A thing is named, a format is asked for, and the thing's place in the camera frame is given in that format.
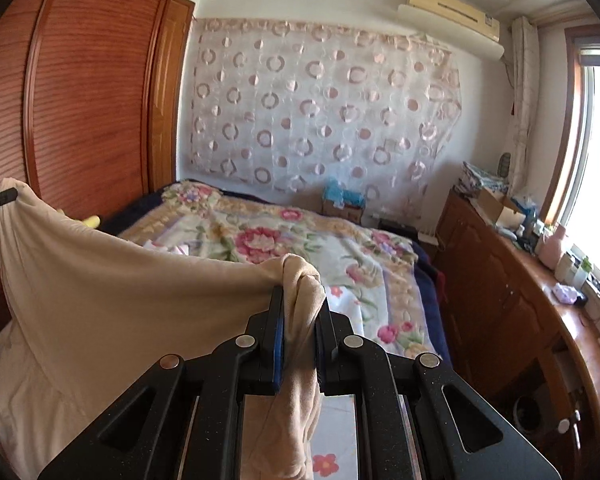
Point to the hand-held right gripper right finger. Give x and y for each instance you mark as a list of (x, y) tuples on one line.
[(325, 360)]

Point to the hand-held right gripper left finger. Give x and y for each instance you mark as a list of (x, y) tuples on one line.
[(275, 350)]

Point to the beige printed t-shirt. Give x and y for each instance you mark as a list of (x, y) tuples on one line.
[(130, 300)]

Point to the red flower print bedsheet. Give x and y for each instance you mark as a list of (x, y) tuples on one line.
[(340, 430)]

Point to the floral blanket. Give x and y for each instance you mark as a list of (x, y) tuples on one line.
[(260, 240)]

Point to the wooden slatted wardrobe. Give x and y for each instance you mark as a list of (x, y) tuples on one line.
[(90, 85)]

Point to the small cardboard box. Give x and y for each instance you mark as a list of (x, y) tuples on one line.
[(342, 215)]

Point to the blue plastic bag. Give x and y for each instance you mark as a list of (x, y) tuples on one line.
[(342, 194)]

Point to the long wooden cabinet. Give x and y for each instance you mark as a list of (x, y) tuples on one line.
[(480, 270)]

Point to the open cardboard box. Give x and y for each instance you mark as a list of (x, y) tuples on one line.
[(490, 205)]

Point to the white carton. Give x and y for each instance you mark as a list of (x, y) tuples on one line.
[(511, 217)]

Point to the stack of folded papers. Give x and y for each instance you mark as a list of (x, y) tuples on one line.
[(480, 177)]

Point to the circle-patterned sheer curtain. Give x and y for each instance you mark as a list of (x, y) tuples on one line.
[(320, 110)]

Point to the crumpled pale purple bag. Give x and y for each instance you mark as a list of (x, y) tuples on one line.
[(566, 294)]

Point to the pink bottle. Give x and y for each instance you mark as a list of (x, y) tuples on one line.
[(551, 247)]

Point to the dark oval object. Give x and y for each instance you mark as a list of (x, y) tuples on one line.
[(505, 165)]

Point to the green-capped bottle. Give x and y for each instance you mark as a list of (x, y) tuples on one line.
[(585, 270)]

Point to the patterned window curtain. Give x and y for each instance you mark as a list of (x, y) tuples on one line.
[(522, 100)]

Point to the cream air conditioner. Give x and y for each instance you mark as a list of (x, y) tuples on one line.
[(450, 10)]

